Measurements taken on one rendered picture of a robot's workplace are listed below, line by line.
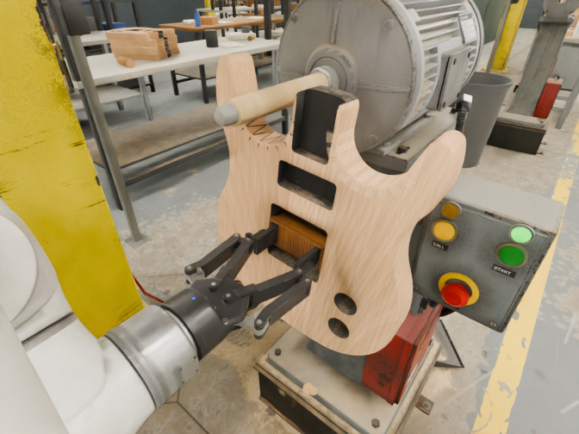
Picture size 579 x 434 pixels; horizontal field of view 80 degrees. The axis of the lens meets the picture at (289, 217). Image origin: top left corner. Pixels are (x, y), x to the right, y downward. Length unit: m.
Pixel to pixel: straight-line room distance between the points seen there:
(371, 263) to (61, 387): 0.34
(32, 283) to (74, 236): 1.10
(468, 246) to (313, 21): 0.41
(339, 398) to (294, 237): 0.81
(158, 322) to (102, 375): 0.06
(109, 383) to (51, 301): 0.08
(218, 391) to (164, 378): 1.23
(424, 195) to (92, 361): 0.34
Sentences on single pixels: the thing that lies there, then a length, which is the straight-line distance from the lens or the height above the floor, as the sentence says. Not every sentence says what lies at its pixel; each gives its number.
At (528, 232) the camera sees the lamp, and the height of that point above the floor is 1.11.
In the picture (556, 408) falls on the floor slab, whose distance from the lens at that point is 1.86.
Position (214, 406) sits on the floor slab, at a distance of 1.57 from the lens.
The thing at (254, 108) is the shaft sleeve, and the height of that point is 1.25.
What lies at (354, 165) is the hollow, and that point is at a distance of 0.43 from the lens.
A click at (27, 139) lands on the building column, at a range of 1.26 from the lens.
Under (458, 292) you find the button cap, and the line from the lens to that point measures 0.59.
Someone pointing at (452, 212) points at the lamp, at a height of 1.11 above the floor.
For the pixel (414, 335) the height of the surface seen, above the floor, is 0.62.
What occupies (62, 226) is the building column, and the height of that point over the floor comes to 0.70.
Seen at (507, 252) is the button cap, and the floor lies 1.07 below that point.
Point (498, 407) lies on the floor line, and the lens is 1.74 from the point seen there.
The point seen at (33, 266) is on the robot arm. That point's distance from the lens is 0.32.
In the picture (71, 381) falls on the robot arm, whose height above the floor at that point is 1.12.
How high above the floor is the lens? 1.38
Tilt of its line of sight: 34 degrees down
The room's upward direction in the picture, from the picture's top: straight up
